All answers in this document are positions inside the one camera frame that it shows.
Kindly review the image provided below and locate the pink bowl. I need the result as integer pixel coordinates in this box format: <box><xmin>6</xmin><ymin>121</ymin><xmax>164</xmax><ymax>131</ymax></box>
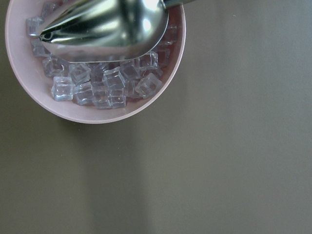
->
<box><xmin>5</xmin><ymin>0</ymin><xmax>186</xmax><ymax>124</ymax></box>

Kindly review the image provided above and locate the steel ice scoop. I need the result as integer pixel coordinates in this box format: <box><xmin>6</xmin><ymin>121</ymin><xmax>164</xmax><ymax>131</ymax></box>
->
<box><xmin>39</xmin><ymin>0</ymin><xmax>187</xmax><ymax>63</ymax></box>

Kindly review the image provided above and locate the clear ice cube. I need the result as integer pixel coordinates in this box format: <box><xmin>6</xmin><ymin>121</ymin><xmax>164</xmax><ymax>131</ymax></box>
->
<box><xmin>51</xmin><ymin>77</ymin><xmax>75</xmax><ymax>101</ymax></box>
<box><xmin>108</xmin><ymin>88</ymin><xmax>127</xmax><ymax>109</ymax></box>
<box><xmin>135</xmin><ymin>73</ymin><xmax>163</xmax><ymax>98</ymax></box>
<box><xmin>103</xmin><ymin>66</ymin><xmax>124</xmax><ymax>89</ymax></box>
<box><xmin>138</xmin><ymin>51</ymin><xmax>158</xmax><ymax>71</ymax></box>
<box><xmin>73</xmin><ymin>81</ymin><xmax>93</xmax><ymax>106</ymax></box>
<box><xmin>69</xmin><ymin>63</ymin><xmax>91</xmax><ymax>85</ymax></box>

